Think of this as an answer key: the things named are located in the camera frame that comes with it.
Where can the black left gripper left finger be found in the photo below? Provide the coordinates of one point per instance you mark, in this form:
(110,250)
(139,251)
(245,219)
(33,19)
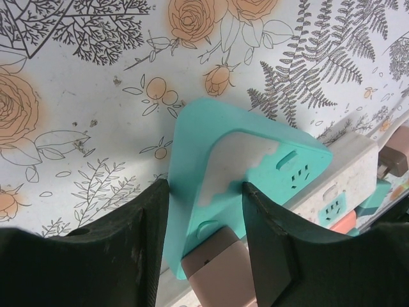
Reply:
(80,268)

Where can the pink plug cube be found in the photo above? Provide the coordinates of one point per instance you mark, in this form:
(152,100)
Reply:
(217,268)

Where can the white speckled power strip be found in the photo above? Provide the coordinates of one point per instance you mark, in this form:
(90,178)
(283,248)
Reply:
(345,166)

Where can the salmon plug cube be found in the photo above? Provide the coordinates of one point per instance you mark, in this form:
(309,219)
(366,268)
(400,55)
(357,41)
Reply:
(343,225)

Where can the mauve plug cube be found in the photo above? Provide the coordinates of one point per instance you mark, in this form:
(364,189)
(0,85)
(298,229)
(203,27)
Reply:
(397,156)

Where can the teal mountain-shaped power strip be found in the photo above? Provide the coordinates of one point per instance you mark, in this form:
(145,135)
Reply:
(191,144)

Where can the teal plug cube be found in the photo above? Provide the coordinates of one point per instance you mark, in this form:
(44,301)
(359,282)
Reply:
(372,198)

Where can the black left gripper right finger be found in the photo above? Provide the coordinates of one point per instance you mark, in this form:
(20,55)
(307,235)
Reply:
(319,272)

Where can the floral table mat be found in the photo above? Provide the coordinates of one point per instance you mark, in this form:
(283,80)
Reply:
(96,96)

